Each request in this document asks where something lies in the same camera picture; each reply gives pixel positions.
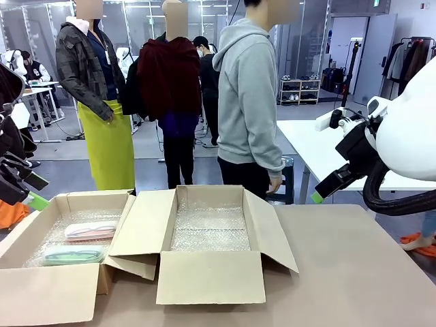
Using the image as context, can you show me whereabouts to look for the mannequin in dark red garment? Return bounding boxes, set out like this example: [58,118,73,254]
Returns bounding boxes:
[121,0,202,190]

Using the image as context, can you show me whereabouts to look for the person's right forearm grey sleeve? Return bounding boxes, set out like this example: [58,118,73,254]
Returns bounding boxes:
[262,132,286,178]

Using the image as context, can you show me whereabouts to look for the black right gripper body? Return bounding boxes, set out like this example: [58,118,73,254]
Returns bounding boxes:
[335,122,381,171]

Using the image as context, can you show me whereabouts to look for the dark-framed glasses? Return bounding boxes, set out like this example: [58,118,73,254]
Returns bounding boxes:
[46,248,103,262]

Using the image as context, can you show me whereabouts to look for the clear bubble wrap sheet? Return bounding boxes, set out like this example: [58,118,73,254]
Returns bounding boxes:
[169,200,252,253]
[22,208,123,268]

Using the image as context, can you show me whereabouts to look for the black luggage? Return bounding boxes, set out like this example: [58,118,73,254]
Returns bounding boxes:
[322,67,345,95]

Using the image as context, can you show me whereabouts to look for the green translucent glasses case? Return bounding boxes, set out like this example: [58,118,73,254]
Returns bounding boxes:
[41,244,106,267]

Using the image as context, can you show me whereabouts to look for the wooden shoe rack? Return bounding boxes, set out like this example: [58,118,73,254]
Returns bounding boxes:
[279,78,321,107]

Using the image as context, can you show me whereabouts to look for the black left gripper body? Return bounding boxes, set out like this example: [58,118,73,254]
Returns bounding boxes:
[0,159,31,206]

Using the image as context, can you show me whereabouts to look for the brown cardboard shipping box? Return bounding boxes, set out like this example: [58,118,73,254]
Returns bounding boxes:
[0,189,159,323]
[108,185,300,306]

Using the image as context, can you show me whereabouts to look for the clothes rack with coats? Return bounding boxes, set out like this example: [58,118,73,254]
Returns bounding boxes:
[381,36,436,98]

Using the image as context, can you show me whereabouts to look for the pink translucent glasses case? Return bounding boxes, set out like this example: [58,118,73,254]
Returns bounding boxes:
[63,220,119,242]

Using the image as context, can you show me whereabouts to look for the person in grey hoodie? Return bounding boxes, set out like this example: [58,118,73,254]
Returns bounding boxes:
[211,0,300,202]

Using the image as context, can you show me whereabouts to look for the person in black clothes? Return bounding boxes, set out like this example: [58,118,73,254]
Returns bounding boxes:
[0,117,42,170]

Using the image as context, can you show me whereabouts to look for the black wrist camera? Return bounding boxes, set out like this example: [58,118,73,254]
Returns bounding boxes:
[328,108,369,137]

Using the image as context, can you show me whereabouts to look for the white power strip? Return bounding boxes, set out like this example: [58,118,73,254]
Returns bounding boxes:
[315,108,345,132]

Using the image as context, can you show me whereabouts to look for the large white table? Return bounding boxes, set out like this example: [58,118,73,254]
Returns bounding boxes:
[276,119,436,205]

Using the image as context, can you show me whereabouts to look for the black corrugated cable hose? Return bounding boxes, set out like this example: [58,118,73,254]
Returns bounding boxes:
[362,159,436,216]

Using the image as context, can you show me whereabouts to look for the black-framed glasses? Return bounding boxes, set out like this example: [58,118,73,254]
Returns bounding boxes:
[69,223,116,236]

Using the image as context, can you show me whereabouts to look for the person with cap and mask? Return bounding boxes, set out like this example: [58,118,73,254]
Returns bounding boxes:
[192,35,221,148]

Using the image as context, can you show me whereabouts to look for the person's right hand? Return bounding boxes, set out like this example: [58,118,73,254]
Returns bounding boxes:
[268,172,284,196]

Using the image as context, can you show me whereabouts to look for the seated person in varsity jacket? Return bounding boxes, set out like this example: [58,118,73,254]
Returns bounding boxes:
[20,50,52,83]

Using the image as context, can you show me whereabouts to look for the black stool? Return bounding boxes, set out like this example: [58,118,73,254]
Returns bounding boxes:
[265,165,294,205]

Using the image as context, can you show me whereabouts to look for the white office desk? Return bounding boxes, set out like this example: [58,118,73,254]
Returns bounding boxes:
[20,80,66,143]

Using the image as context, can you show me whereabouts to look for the black tripod stand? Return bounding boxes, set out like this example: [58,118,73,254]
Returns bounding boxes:
[340,39,362,108]

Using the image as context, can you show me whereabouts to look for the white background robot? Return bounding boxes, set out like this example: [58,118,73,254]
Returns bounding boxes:
[115,47,139,78]
[3,49,27,78]

